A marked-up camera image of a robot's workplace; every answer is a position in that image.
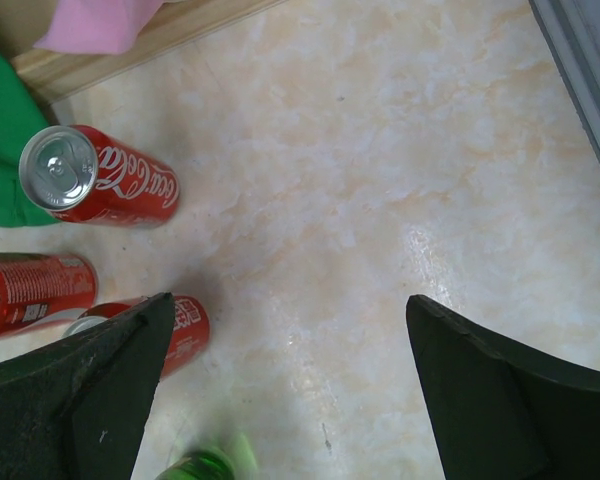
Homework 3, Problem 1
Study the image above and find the green glass bottle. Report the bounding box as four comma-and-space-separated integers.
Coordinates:
157, 434, 260, 480

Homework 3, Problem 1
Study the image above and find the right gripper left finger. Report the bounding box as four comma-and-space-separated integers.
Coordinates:
0, 293, 175, 479

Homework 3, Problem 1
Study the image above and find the pink shirt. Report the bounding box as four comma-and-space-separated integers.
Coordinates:
34, 0, 163, 55

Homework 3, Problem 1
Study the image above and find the red cola can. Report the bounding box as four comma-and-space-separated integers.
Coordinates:
62, 295, 211, 379
0, 253, 99, 337
19, 125, 180, 227

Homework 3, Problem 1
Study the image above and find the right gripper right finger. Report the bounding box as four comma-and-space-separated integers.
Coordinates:
406, 295, 600, 479

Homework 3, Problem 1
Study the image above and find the wooden tray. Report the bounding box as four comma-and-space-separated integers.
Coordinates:
9, 0, 291, 106

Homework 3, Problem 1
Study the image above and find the green t-shirt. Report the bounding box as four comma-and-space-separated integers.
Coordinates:
0, 55, 57, 228

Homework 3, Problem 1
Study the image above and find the aluminium rail frame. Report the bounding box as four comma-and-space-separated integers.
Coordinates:
530, 1, 600, 164

